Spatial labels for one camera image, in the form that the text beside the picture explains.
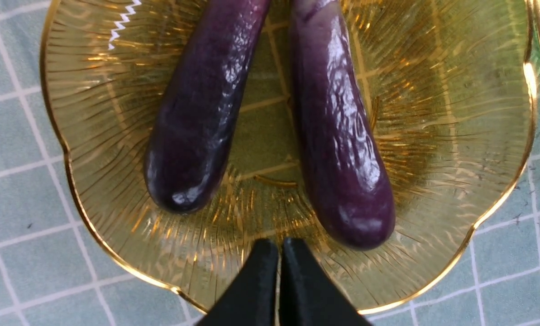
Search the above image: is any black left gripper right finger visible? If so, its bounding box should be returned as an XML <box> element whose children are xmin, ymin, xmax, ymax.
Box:
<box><xmin>279</xmin><ymin>238</ymin><xmax>371</xmax><ymax>326</ymax></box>

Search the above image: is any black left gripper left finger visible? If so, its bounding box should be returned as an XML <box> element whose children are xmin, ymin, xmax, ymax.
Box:
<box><xmin>197</xmin><ymin>239</ymin><xmax>279</xmax><ymax>326</ymax></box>

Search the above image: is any purple eggplant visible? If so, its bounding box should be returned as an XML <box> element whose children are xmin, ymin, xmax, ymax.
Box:
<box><xmin>143</xmin><ymin>0</ymin><xmax>270</xmax><ymax>213</ymax></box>
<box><xmin>290</xmin><ymin>0</ymin><xmax>396</xmax><ymax>250</ymax></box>

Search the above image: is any amber glass plate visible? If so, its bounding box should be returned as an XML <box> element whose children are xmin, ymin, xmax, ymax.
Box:
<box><xmin>40</xmin><ymin>0</ymin><xmax>537</xmax><ymax>314</ymax></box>

